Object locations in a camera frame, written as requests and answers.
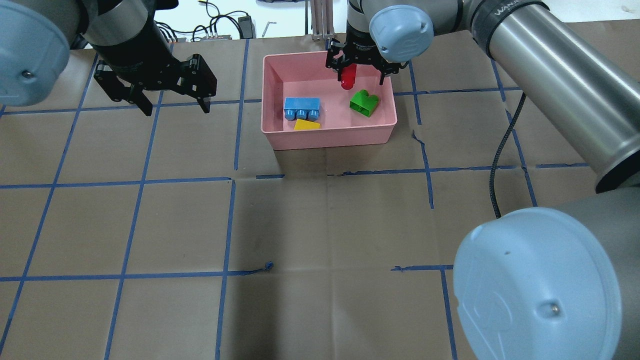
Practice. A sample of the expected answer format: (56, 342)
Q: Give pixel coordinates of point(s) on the aluminium frame post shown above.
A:
(322, 20)

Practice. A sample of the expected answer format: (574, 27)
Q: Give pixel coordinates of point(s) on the blue three-stud block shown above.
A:
(303, 108)

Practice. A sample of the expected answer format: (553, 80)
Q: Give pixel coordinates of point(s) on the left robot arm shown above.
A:
(37, 37)

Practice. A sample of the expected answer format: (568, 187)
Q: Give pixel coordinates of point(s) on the red single-stud block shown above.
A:
(348, 76)

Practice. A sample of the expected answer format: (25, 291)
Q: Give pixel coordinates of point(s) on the pink plastic box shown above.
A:
(305, 75)

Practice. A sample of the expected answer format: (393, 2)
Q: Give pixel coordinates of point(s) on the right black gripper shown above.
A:
(359, 48)

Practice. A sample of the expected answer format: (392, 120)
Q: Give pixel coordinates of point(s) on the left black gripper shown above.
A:
(134, 54)

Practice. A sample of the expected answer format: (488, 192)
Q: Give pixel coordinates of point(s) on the green two-stud block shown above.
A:
(364, 103)

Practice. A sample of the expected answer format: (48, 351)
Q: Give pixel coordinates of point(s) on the black power adapter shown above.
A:
(246, 26)

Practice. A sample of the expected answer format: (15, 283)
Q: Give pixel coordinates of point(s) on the yellow two-stud block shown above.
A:
(302, 125)

